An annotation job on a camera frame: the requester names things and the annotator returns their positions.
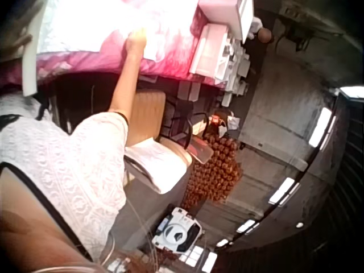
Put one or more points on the person's right hand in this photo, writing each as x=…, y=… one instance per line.
x=136, y=44

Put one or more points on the person's right fingers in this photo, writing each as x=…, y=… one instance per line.
x=140, y=34

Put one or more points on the pink bed sheet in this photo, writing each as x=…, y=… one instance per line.
x=113, y=59

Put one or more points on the white and pink box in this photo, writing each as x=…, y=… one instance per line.
x=211, y=51

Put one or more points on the brown wooden chair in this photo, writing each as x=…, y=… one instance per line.
x=146, y=116

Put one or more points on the large white box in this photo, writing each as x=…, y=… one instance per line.
x=227, y=14

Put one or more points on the pile of white packets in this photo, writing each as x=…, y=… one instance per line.
x=236, y=74

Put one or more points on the red glowing device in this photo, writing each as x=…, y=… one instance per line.
x=217, y=120

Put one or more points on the brown ball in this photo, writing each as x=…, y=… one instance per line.
x=265, y=36

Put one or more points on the clear plastic container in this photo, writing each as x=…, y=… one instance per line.
x=202, y=149

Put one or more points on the white folded cloth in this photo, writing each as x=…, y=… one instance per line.
x=159, y=165

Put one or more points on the brown beaded mat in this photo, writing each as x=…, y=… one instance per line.
x=216, y=173

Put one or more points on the white round machine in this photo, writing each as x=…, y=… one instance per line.
x=177, y=231

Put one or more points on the dark shutter door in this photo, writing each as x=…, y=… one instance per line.
x=348, y=170

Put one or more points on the black metal frame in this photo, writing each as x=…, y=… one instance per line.
x=182, y=122

